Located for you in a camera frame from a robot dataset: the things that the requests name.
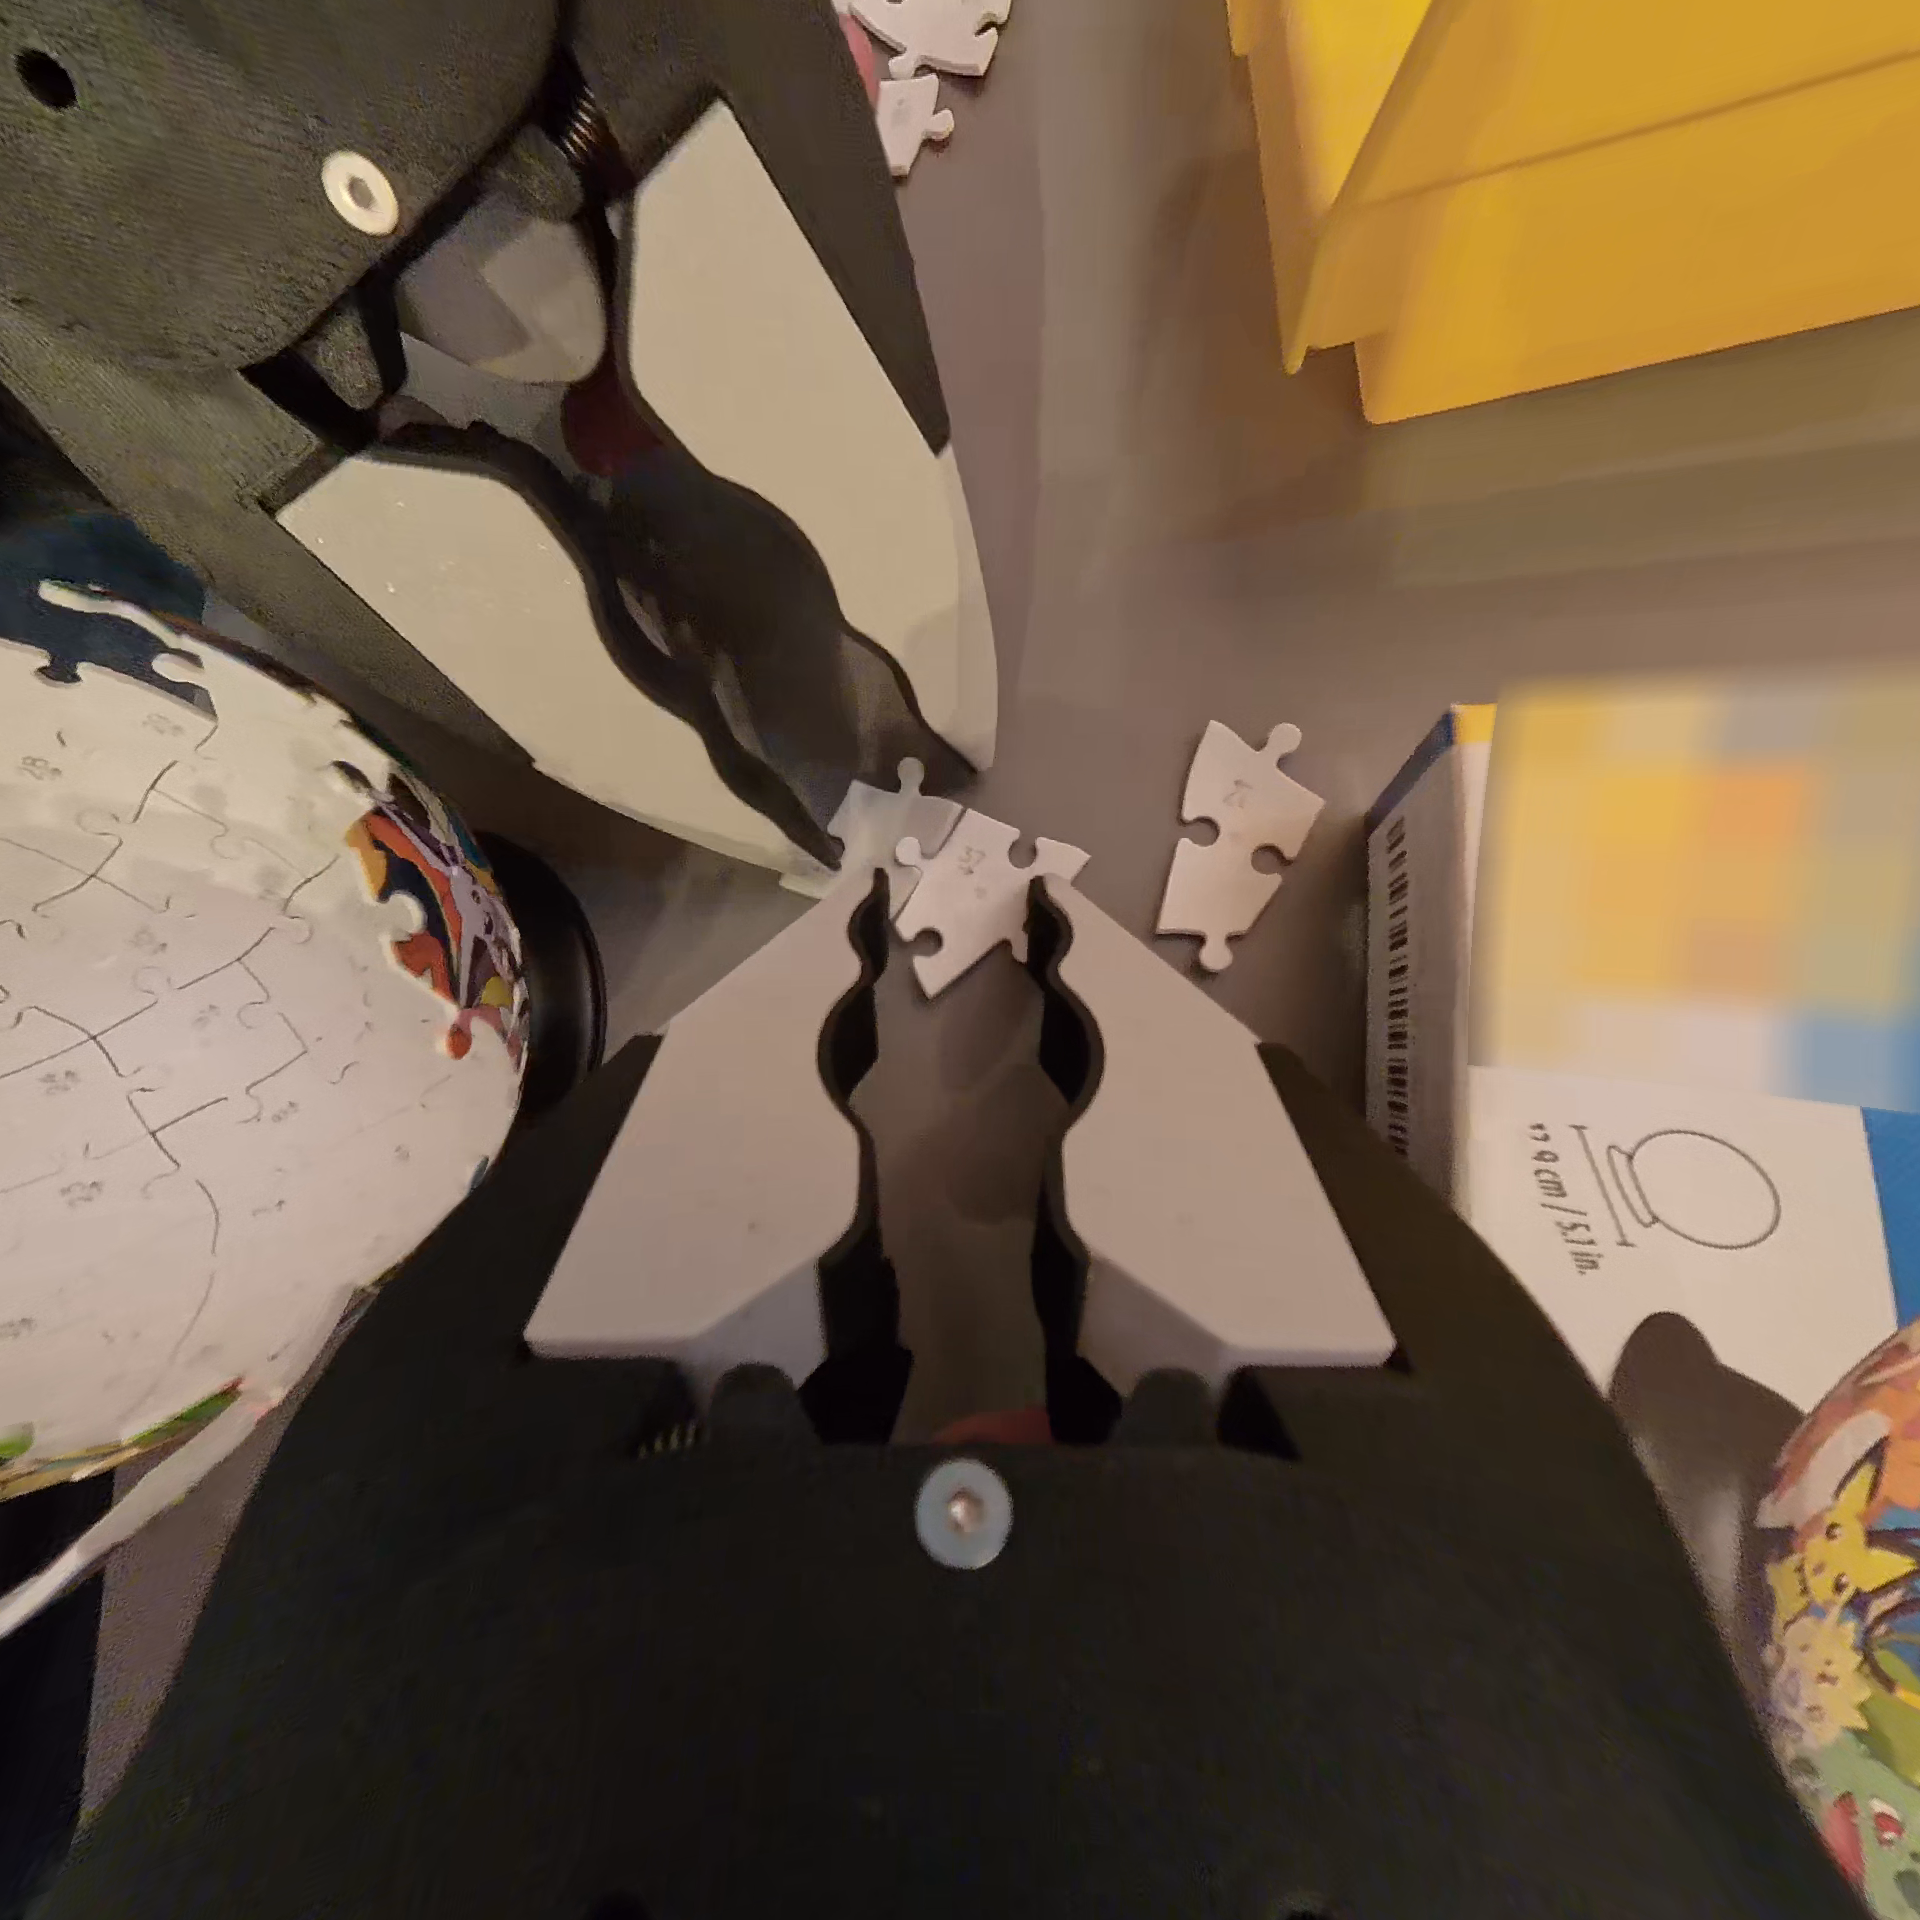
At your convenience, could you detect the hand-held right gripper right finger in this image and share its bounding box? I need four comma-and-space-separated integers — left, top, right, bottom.
1027, 878, 1401, 1445

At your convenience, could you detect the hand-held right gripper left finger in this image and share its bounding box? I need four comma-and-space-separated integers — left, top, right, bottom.
525, 870, 913, 1442

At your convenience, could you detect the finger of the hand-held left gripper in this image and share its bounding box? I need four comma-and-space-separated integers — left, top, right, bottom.
609, 95, 1004, 783
274, 421, 849, 880

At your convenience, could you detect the single white puzzle piece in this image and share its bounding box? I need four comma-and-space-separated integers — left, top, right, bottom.
1154, 720, 1329, 973
897, 808, 1092, 1004
830, 757, 964, 922

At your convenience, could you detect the colourful puzzle ball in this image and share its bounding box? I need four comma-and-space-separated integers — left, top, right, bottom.
0, 576, 538, 1642

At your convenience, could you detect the black round ball stand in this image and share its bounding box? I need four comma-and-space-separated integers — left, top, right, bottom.
458, 830, 613, 1120

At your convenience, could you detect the blue puzzle box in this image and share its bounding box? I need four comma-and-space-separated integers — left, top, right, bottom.
1363, 698, 1920, 1920

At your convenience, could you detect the cluster of white puzzle pieces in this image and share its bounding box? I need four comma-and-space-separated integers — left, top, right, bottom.
839, 0, 1018, 178

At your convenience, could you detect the person's left hand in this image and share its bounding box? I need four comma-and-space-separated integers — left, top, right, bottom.
569, 359, 665, 480

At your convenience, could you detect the yellow plastic tray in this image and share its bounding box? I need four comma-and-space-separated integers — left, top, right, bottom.
1227, 0, 1920, 426

